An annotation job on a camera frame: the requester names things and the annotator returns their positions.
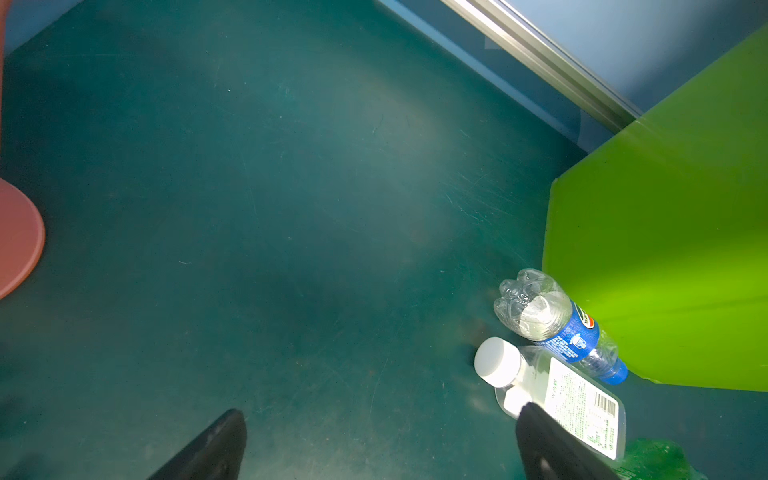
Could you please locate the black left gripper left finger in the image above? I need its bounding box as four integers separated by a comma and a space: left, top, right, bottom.
149, 409, 247, 480

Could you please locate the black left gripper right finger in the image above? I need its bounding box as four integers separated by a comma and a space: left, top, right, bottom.
515, 402, 619, 480

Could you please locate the green bin black liner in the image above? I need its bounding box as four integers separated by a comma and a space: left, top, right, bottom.
543, 29, 767, 392

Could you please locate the white label tea bottle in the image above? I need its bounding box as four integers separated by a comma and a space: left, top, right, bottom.
474, 337, 626, 462

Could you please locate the green sprite bottle centre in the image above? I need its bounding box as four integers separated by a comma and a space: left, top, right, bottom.
611, 439, 708, 480

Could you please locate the clear bottle blue cap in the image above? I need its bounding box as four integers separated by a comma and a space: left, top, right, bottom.
494, 269, 629, 385

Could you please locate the pink plastic watering can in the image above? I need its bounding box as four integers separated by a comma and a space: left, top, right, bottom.
0, 0, 47, 301

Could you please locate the aluminium frame rail back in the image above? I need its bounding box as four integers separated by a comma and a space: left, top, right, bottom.
444, 0, 642, 133

